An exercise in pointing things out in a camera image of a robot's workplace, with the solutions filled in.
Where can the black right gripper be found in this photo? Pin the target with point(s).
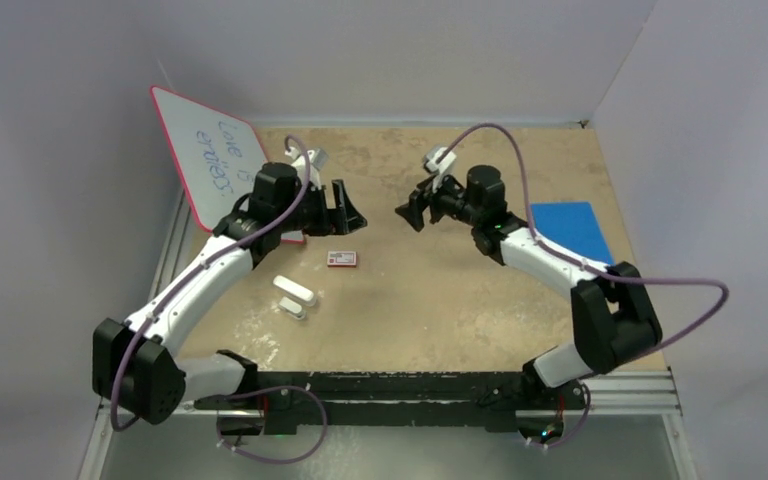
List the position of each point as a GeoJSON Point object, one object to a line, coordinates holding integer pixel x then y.
{"type": "Point", "coordinates": [427, 192]}

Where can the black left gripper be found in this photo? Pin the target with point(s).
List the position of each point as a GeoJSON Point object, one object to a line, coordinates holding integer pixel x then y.
{"type": "Point", "coordinates": [347, 219]}

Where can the white stapler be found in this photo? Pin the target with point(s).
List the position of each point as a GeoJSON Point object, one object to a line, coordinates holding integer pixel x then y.
{"type": "Point", "coordinates": [296, 291]}

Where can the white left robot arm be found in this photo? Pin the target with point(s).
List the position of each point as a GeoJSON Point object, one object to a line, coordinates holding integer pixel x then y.
{"type": "Point", "coordinates": [134, 361]}

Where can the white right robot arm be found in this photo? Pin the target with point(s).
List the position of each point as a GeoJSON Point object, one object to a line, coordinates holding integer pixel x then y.
{"type": "Point", "coordinates": [613, 319]}

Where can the red framed whiteboard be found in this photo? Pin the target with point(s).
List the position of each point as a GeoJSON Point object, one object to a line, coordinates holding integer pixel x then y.
{"type": "Point", "coordinates": [216, 155]}

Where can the blue notebook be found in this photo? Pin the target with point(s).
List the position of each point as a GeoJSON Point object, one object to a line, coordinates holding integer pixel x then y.
{"type": "Point", "coordinates": [573, 225]}

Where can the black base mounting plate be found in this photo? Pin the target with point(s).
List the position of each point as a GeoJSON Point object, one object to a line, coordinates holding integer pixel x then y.
{"type": "Point", "coordinates": [495, 422]}

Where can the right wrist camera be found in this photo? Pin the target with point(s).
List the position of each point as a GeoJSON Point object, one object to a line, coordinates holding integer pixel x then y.
{"type": "Point", "coordinates": [439, 161]}

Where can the aluminium frame rail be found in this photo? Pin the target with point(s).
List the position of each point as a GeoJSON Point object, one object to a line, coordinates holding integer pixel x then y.
{"type": "Point", "coordinates": [618, 393]}

